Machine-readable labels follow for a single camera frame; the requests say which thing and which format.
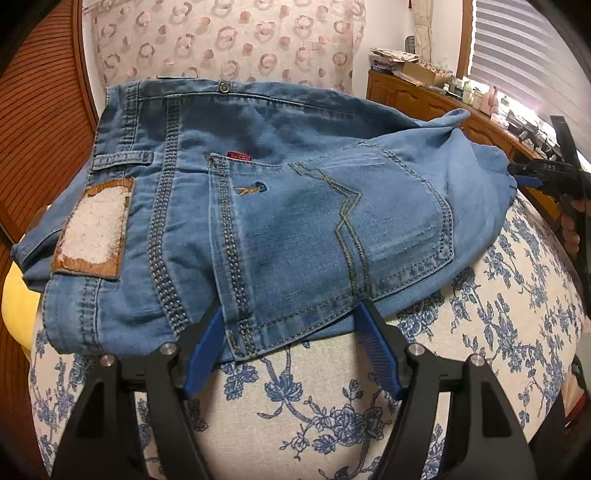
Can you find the yellow plush toy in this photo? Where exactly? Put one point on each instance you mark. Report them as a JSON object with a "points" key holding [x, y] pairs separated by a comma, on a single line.
{"points": [[16, 304]]}

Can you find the wooden cabinet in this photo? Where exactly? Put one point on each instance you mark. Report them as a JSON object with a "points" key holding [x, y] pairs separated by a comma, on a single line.
{"points": [[415, 99]]}

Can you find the ribbed wooden panel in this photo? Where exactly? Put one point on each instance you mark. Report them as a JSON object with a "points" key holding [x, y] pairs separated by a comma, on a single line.
{"points": [[41, 92]]}

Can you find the stack of papers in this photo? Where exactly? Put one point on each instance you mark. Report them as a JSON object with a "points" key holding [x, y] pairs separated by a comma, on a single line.
{"points": [[392, 55]]}

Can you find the white bottle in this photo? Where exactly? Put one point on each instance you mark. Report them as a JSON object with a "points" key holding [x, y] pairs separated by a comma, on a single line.
{"points": [[468, 94]]}

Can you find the white window blind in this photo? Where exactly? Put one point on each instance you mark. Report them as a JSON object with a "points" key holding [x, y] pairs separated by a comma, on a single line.
{"points": [[521, 46]]}

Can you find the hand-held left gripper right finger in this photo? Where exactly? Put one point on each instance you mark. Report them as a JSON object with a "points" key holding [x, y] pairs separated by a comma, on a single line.
{"points": [[383, 350]]}

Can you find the cream curtain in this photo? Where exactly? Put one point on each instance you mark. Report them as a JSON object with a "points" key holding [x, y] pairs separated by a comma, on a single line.
{"points": [[422, 23]]}

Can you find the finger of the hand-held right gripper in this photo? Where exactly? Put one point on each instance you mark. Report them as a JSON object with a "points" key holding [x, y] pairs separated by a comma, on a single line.
{"points": [[535, 168]]}

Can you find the black device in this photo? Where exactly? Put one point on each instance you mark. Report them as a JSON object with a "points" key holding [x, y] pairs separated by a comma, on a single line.
{"points": [[526, 131]]}

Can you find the blue floral bed sheet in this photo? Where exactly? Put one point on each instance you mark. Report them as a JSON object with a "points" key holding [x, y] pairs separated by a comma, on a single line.
{"points": [[323, 415]]}

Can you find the blue denim pants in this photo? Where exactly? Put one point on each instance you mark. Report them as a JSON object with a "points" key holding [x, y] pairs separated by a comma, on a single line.
{"points": [[277, 207]]}

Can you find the pink bottle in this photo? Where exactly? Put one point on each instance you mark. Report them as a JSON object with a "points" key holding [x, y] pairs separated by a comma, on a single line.
{"points": [[489, 99]]}

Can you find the cardboard box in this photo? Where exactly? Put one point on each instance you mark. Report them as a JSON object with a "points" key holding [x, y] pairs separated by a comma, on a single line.
{"points": [[418, 71]]}

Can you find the sheer curtain with pink circles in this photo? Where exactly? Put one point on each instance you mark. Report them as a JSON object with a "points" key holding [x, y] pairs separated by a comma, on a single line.
{"points": [[221, 41]]}

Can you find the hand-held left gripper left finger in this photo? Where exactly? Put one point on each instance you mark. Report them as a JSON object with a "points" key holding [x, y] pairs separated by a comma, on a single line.
{"points": [[203, 350]]}

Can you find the person's right hand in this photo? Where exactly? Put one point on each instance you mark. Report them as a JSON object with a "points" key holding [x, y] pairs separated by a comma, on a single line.
{"points": [[574, 242]]}

